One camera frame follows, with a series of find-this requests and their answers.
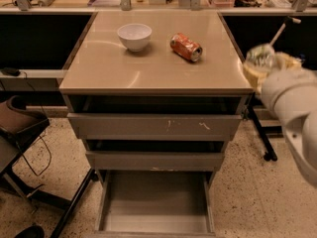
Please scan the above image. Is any grey middle drawer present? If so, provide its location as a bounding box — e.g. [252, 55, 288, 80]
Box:
[86, 140, 226, 172]

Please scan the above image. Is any black table leg frame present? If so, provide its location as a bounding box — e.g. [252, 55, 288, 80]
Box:
[247, 95, 282, 162]

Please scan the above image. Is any black power adapter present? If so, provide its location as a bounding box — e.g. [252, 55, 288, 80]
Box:
[0, 67, 21, 76]

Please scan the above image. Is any grey top drawer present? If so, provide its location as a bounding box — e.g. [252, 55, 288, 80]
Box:
[66, 95, 246, 142]

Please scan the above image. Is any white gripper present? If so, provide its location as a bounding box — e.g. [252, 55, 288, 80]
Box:
[243, 53, 317, 110]

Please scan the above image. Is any grey bottom drawer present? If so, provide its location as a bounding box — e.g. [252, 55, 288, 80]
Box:
[85, 171, 221, 238]

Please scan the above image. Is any orange soda can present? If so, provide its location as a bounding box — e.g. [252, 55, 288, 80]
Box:
[169, 33, 203, 62]

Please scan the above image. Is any white ceramic bowl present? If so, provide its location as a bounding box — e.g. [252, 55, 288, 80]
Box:
[117, 23, 152, 52]

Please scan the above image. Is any brown office chair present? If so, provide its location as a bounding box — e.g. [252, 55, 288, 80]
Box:
[0, 96, 94, 238]

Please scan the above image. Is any grey drawer cabinet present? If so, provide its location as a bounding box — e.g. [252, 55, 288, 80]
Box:
[58, 9, 256, 238]

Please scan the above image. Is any black shoe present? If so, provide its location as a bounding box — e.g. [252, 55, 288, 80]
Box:
[14, 225, 45, 238]

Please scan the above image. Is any grey drawer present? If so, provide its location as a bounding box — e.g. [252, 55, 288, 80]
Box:
[85, 171, 221, 238]
[86, 140, 226, 172]
[66, 95, 246, 142]

